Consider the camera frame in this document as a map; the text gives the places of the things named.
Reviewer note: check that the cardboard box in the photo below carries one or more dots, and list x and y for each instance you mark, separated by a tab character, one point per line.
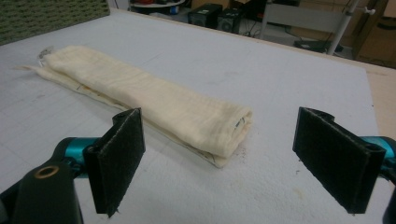
375	34

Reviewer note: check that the black box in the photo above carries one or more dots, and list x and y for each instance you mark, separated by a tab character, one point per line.
205	15
229	19

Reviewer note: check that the cream cloth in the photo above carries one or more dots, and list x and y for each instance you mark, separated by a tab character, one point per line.
149	99

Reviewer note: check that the white metal stand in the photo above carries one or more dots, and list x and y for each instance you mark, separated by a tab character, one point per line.
311	18

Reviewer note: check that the green textured panel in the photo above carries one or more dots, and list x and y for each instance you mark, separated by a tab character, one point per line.
46	17

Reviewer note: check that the white table mat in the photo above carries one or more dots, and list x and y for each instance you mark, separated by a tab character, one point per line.
199	93

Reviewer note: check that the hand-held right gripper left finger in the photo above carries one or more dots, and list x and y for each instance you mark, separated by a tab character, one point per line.
116	165

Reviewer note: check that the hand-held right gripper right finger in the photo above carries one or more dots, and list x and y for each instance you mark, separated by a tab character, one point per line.
336	158

